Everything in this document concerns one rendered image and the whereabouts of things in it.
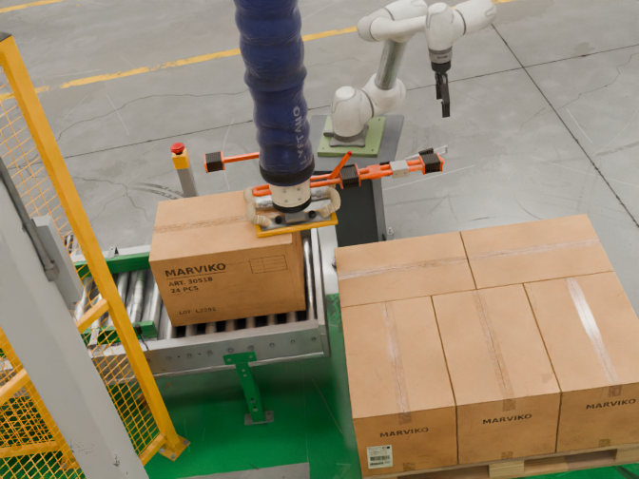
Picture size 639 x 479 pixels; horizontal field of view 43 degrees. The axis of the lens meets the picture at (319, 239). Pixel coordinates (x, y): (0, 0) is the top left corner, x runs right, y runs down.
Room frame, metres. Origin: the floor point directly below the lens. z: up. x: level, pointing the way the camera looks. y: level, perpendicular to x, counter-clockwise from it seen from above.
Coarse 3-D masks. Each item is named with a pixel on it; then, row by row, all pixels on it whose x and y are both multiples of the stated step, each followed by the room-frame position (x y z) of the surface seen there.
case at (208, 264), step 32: (160, 224) 2.79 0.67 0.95; (192, 224) 2.75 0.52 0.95; (224, 224) 2.71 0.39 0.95; (160, 256) 2.58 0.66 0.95; (192, 256) 2.55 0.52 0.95; (224, 256) 2.54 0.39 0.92; (256, 256) 2.53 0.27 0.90; (288, 256) 2.52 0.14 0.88; (160, 288) 2.56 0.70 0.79; (192, 288) 2.55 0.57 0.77; (224, 288) 2.54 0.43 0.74; (256, 288) 2.53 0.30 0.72; (288, 288) 2.53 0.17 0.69; (192, 320) 2.55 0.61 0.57
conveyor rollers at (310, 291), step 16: (304, 240) 2.99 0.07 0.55; (304, 256) 2.88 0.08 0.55; (128, 272) 3.00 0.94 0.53; (144, 272) 2.97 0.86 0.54; (304, 272) 2.77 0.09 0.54; (144, 288) 2.87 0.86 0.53; (160, 304) 2.74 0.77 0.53; (96, 320) 2.69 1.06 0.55; (256, 320) 2.53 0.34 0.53; (272, 320) 2.50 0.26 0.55; (288, 320) 2.48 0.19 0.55; (176, 336) 2.52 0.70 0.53
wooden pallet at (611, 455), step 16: (592, 448) 1.86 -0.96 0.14; (608, 448) 1.85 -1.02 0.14; (624, 448) 1.85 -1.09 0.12; (464, 464) 1.89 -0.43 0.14; (480, 464) 1.88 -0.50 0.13; (496, 464) 1.88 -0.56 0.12; (512, 464) 1.87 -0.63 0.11; (528, 464) 1.91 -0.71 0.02; (544, 464) 1.90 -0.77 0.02; (560, 464) 1.89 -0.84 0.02; (576, 464) 1.87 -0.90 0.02; (592, 464) 1.86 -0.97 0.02; (608, 464) 1.85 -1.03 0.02; (624, 464) 1.85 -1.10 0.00
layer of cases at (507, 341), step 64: (384, 256) 2.79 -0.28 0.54; (448, 256) 2.71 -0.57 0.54; (512, 256) 2.64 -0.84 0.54; (576, 256) 2.57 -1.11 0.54; (384, 320) 2.39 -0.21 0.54; (448, 320) 2.32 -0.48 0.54; (512, 320) 2.26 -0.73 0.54; (576, 320) 2.20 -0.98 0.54; (384, 384) 2.05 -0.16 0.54; (448, 384) 1.99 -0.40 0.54; (512, 384) 1.94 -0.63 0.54; (576, 384) 1.89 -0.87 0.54; (384, 448) 1.91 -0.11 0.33; (448, 448) 1.89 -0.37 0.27; (512, 448) 1.88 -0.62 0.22; (576, 448) 1.86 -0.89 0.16
